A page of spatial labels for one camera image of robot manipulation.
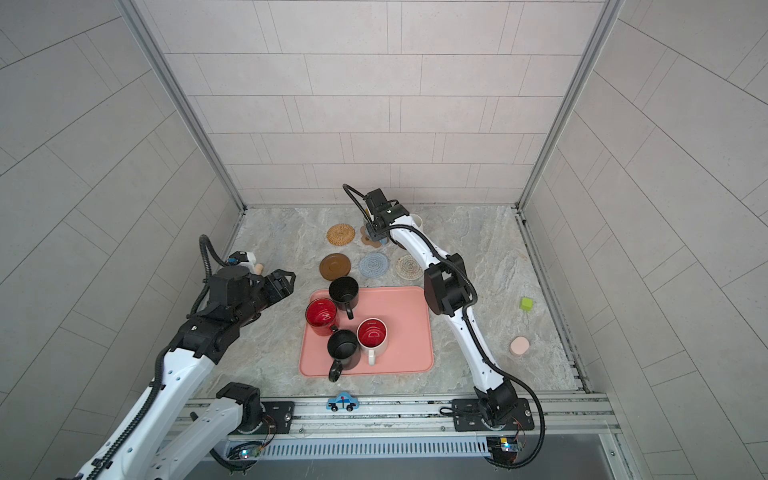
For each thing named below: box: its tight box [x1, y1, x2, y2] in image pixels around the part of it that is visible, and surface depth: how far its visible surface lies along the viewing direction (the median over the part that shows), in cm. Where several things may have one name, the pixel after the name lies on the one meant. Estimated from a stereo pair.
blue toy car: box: [326, 392, 360, 412], surface depth 74 cm
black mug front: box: [327, 329, 361, 383], surface depth 77 cm
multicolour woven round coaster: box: [395, 255, 423, 281], surface depth 101 cm
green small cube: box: [520, 297, 533, 311], surface depth 91 cm
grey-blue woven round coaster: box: [358, 251, 389, 277], surface depth 101 cm
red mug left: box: [305, 297, 337, 337], surface depth 85 cm
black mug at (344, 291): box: [328, 276, 359, 320], surface depth 86 cm
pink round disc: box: [510, 336, 530, 356], surface depth 82 cm
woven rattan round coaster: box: [327, 223, 355, 246], surface depth 111 cm
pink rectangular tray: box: [299, 288, 331, 376], surface depth 84 cm
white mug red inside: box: [357, 317, 388, 367], surface depth 80 cm
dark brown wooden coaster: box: [319, 253, 351, 281], surface depth 101 cm
